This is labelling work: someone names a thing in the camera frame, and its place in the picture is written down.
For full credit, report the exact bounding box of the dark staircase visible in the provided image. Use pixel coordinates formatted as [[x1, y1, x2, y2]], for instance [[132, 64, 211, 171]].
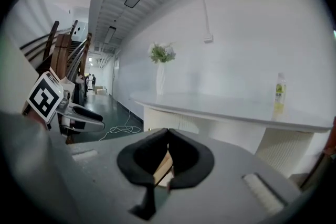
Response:
[[19, 31, 90, 79]]

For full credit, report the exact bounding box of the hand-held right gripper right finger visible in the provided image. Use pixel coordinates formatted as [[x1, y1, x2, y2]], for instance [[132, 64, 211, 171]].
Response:
[[154, 127, 303, 224]]

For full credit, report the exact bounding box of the white round table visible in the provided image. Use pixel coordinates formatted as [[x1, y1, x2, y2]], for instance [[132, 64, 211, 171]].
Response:
[[129, 90, 333, 182]]

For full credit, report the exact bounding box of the wooden stair railing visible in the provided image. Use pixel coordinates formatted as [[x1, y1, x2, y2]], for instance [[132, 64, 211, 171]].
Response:
[[43, 19, 93, 80]]

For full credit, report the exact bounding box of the white floor cable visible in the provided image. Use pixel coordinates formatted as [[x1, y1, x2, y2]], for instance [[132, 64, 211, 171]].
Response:
[[98, 109, 143, 142]]

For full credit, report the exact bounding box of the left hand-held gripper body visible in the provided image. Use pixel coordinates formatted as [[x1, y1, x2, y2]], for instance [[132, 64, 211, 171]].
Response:
[[25, 70, 74, 138]]

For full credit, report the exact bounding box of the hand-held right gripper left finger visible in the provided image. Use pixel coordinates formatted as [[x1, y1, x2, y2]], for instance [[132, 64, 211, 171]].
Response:
[[59, 127, 169, 224]]

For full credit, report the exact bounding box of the short black-framed ceiling lamp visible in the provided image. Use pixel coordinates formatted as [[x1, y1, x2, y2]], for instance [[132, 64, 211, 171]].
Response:
[[104, 26, 117, 45]]

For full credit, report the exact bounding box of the clear bottle yellow label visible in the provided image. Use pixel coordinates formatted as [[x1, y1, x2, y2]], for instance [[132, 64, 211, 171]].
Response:
[[272, 72, 288, 122]]

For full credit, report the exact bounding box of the white table base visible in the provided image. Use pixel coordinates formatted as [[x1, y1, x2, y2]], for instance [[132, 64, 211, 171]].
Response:
[[143, 106, 182, 135]]

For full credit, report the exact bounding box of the green flower bouquet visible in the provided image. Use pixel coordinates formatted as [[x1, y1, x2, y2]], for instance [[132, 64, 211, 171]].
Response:
[[148, 41, 177, 65]]

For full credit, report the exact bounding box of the white ribbed cylinder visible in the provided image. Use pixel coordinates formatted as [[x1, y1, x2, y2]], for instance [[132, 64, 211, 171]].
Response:
[[255, 126, 316, 179]]

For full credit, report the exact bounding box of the white door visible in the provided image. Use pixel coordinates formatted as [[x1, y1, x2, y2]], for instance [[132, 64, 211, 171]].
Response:
[[112, 57, 120, 97]]

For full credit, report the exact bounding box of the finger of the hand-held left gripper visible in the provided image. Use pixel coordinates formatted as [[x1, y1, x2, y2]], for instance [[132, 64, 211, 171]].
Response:
[[70, 105, 104, 122], [56, 106, 106, 134]]

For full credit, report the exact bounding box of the white wall conduit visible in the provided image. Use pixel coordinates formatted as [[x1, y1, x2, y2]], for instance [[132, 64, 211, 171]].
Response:
[[198, 0, 214, 44]]

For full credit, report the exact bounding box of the white vase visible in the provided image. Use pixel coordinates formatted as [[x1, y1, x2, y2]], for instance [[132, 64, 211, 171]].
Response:
[[156, 61, 167, 95]]

